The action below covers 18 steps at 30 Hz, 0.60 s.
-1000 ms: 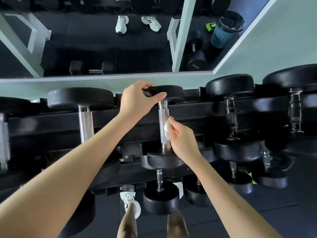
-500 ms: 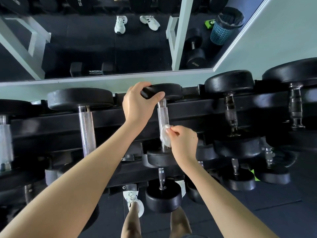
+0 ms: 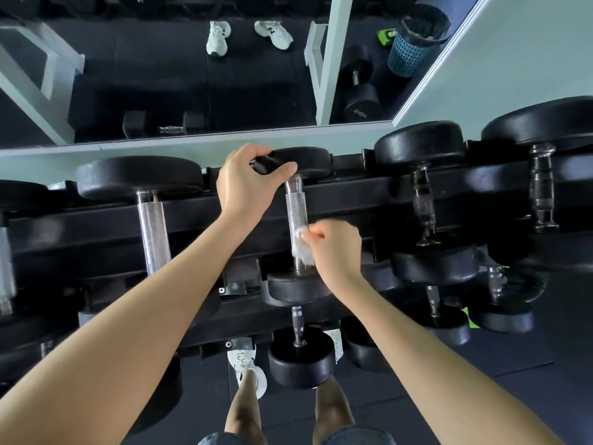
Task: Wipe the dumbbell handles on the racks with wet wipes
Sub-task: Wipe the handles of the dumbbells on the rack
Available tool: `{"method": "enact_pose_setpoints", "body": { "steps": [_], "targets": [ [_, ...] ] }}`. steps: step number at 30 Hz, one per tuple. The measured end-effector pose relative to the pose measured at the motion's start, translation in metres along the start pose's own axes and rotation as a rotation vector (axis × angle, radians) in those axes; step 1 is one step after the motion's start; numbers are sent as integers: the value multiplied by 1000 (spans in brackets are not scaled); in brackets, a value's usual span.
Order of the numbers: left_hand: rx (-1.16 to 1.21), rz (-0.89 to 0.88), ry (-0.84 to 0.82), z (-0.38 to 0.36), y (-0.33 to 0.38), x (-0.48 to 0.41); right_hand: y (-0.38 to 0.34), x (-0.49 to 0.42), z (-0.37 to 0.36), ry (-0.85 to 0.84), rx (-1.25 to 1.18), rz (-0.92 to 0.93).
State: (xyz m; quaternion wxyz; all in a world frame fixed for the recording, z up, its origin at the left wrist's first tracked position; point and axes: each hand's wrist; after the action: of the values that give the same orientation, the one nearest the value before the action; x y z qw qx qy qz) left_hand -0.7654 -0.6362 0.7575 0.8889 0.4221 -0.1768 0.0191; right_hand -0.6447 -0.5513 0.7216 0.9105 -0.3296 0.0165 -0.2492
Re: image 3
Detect person's left hand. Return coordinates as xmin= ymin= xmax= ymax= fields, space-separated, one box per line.
xmin=216 ymin=143 xmax=298 ymax=230

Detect person's right hand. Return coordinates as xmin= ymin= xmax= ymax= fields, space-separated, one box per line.
xmin=301 ymin=219 xmax=363 ymax=294

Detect white wet wipe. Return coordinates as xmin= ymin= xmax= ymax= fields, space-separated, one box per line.
xmin=290 ymin=222 xmax=318 ymax=266

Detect black dumbbell thick chrome handle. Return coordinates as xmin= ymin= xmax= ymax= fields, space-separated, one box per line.
xmin=253 ymin=146 xmax=334 ymax=307
xmin=0 ymin=180 xmax=53 ymax=348
xmin=76 ymin=156 xmax=222 ymax=323

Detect large black dumbbell stepped handle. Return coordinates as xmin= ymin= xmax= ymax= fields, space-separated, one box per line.
xmin=374 ymin=121 xmax=479 ymax=286

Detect row dumbbell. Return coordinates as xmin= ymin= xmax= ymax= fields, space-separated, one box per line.
xmin=481 ymin=96 xmax=593 ymax=274

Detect person's right forearm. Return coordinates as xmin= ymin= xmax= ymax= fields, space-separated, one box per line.
xmin=331 ymin=273 xmax=564 ymax=445

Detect person's left forearm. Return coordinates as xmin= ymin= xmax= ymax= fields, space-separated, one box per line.
xmin=0 ymin=213 xmax=260 ymax=445

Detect person's right white sneaker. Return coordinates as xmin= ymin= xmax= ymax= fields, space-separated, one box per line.
xmin=324 ymin=328 xmax=345 ymax=365

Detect person's white sneaker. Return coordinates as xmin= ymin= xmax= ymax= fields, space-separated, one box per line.
xmin=324 ymin=328 xmax=345 ymax=365
xmin=227 ymin=348 xmax=269 ymax=399

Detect medium black dumbbell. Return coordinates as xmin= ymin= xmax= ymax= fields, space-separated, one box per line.
xmin=342 ymin=317 xmax=391 ymax=373
xmin=261 ymin=273 xmax=338 ymax=391

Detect person's left white sneaker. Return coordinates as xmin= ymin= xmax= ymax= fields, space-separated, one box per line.
xmin=227 ymin=348 xmax=269 ymax=399

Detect person's right leg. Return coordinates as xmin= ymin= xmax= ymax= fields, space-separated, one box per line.
xmin=313 ymin=377 xmax=356 ymax=445

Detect black dumbbell rack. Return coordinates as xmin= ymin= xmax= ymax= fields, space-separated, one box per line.
xmin=0 ymin=148 xmax=593 ymax=362

